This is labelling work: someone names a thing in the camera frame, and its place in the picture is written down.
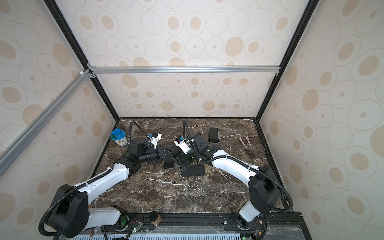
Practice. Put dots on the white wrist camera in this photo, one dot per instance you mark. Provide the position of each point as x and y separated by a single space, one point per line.
155 138
183 144

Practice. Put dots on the silver aluminium side rail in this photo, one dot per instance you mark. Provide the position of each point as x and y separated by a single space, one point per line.
26 137

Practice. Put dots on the black phone case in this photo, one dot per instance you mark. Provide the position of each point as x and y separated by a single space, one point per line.
192 171

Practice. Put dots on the blue white yogurt cup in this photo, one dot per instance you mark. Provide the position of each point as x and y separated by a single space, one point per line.
119 137

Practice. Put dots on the blue-edged smartphone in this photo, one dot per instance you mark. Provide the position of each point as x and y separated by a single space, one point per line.
184 161

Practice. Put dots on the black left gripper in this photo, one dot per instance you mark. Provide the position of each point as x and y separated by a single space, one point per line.
160 154

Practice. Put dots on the black cylinder on base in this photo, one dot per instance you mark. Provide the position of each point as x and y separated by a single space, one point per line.
155 218

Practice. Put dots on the white-edged smartphone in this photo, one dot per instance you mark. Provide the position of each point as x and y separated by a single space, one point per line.
213 135

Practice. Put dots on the black frame post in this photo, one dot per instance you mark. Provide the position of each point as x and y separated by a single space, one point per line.
62 23
301 27

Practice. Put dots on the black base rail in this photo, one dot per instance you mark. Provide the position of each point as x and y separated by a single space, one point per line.
203 226

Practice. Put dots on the magenta-edged smartphone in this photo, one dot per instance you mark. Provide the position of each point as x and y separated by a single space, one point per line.
169 161

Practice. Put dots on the black frame post left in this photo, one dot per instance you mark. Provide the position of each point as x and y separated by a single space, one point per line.
62 23

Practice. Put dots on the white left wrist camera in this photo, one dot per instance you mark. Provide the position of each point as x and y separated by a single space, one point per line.
155 138

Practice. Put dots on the silver aluminium crossbar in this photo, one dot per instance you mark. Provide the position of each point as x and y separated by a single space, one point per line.
186 69

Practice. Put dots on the black frame post right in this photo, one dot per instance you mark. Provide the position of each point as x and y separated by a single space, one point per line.
301 27

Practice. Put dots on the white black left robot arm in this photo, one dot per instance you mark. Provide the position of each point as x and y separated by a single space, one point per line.
70 212

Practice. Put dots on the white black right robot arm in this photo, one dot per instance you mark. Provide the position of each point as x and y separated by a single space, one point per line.
267 194

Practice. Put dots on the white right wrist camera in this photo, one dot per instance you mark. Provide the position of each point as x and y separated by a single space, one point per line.
183 144

